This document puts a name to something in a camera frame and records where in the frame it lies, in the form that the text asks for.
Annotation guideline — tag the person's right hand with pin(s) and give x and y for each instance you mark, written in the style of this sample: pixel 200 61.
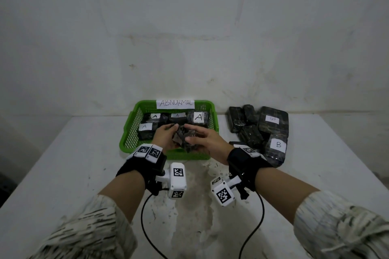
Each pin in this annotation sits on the person's right hand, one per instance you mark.
pixel 212 145

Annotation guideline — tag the black packet with white label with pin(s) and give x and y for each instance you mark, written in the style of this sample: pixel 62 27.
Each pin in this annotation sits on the black packet with white label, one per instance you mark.
pixel 199 118
pixel 155 117
pixel 147 129
pixel 276 150
pixel 178 117

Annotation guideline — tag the white paper basket label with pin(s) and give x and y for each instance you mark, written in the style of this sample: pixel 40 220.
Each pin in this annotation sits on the white paper basket label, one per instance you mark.
pixel 175 103

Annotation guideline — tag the patterned white left sleeve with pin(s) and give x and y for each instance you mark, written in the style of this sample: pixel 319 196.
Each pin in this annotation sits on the patterned white left sleeve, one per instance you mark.
pixel 91 231

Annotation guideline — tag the person's left forearm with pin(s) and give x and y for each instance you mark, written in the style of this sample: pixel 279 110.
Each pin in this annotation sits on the person's left forearm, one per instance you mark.
pixel 124 192

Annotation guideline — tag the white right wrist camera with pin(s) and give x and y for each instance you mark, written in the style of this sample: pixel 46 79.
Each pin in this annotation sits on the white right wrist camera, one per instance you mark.
pixel 224 193

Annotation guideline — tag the patterned white right sleeve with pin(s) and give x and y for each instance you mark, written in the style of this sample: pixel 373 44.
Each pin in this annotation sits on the patterned white right sleeve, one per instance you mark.
pixel 337 228

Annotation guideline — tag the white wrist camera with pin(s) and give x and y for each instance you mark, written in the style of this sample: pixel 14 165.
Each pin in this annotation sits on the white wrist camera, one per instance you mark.
pixel 224 193
pixel 177 181

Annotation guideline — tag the large black packet with label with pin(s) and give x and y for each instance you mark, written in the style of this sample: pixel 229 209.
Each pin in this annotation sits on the large black packet with label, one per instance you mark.
pixel 273 122

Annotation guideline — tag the person's left fingers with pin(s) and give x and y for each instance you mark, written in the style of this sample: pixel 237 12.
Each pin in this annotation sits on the person's left fingers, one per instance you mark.
pixel 169 127

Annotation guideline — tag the patterned white sleeve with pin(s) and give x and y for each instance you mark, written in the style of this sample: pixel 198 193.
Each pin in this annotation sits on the patterned white sleeve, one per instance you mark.
pixel 91 231
pixel 337 228

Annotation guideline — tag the green plastic basket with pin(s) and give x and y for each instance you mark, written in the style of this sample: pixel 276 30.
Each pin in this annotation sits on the green plastic basket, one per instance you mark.
pixel 130 137

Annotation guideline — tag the person's left hand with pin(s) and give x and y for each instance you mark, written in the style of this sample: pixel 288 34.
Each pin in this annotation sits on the person's left hand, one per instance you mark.
pixel 161 138

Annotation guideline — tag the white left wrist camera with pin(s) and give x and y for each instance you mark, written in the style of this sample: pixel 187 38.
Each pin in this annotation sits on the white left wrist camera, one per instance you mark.
pixel 177 181

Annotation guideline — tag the person's right forearm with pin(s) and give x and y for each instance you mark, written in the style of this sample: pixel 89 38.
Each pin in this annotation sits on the person's right forearm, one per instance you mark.
pixel 282 192

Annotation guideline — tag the person's right thumb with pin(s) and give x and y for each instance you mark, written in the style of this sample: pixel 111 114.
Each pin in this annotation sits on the person's right thumb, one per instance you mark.
pixel 192 139

